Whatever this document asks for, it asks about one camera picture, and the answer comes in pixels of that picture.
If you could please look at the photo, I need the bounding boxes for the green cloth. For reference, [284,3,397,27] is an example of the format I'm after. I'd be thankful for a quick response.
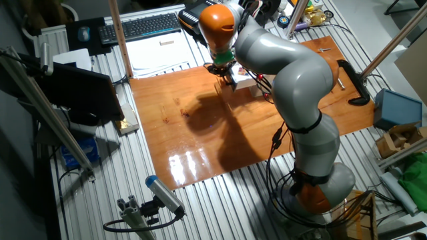
[398,151,427,213]

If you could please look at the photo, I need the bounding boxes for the black C-clamp silver screw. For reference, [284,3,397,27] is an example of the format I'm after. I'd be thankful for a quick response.
[318,47,372,107]

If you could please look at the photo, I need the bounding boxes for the white paper stack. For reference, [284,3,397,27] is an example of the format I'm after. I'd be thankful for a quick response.
[125,30,197,79]

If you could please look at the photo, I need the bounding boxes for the wooden frame stand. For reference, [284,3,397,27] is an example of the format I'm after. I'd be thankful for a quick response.
[328,189,380,240]

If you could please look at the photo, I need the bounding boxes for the black computer keyboard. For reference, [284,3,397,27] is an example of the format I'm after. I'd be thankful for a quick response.
[97,12,183,46]

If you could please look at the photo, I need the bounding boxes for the long aluminium beam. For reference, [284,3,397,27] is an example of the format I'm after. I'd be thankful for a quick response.
[0,46,96,183]

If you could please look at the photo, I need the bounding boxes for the black camera cable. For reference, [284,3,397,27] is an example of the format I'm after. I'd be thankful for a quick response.
[102,208,186,233]

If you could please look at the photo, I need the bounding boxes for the small grey camera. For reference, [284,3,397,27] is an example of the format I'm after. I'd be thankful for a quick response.
[39,41,54,77]

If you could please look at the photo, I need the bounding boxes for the grey camera blue end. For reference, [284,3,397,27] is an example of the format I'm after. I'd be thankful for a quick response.
[145,175,186,216]

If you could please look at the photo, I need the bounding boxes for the box with gold foil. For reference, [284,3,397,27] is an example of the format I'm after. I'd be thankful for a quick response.
[115,103,140,136]

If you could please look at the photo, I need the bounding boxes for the grey cardboard panel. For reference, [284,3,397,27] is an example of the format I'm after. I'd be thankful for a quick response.
[393,36,427,107]

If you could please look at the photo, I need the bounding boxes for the black chair base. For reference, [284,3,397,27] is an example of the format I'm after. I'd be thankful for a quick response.
[383,0,427,16]

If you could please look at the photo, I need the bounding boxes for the white drawer with black bracket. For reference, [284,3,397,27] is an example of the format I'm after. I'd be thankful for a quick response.
[229,65,260,91]

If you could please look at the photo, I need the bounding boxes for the black usb cable blue light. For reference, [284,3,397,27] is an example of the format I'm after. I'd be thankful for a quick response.
[256,66,334,231]

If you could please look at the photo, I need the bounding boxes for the black monitor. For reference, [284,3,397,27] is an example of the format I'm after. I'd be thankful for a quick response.
[18,53,125,123]

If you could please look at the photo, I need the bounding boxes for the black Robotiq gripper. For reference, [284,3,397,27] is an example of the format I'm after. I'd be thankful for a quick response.
[203,61,237,86]

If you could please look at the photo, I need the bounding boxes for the white flat box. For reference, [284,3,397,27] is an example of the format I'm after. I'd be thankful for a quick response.
[52,48,93,73]

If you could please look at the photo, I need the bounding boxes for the wooden upright post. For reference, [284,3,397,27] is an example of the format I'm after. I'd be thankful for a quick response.
[107,0,135,79]

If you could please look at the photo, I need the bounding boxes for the black orange teach pendant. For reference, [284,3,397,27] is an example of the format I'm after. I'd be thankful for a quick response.
[177,0,220,36]

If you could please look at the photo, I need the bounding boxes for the white paper roll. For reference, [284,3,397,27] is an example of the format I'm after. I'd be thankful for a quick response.
[380,171,420,216]

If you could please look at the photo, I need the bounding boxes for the aluminium bar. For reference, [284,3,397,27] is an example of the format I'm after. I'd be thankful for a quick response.
[378,136,427,169]

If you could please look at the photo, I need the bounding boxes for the aluminium frame pole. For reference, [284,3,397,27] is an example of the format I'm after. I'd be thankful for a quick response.
[286,0,310,37]
[362,2,427,79]

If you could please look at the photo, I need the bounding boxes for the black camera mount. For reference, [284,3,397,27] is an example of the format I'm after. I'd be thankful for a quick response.
[139,196,164,226]

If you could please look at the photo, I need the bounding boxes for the short aluminium profile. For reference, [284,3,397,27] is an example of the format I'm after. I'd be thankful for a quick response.
[116,195,157,240]

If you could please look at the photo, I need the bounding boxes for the black mouse pad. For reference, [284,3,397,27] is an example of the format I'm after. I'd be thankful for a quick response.
[65,16,113,57]

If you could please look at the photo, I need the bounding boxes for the black roll blue centre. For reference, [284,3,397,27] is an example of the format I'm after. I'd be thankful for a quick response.
[276,15,291,30]

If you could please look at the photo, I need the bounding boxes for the gold foil bag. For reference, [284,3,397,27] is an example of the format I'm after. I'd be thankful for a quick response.
[302,8,330,27]

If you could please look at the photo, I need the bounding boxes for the blue tissue pack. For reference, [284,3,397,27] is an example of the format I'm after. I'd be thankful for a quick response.
[59,136,101,169]

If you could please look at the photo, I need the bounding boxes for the glossy wooden board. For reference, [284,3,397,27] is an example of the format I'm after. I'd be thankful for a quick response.
[129,35,376,191]

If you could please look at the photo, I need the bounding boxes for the cardboard box wooden blocks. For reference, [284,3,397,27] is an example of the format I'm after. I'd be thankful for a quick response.
[375,121,427,159]

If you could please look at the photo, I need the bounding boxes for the blue box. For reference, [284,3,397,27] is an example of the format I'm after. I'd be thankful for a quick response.
[372,88,424,131]

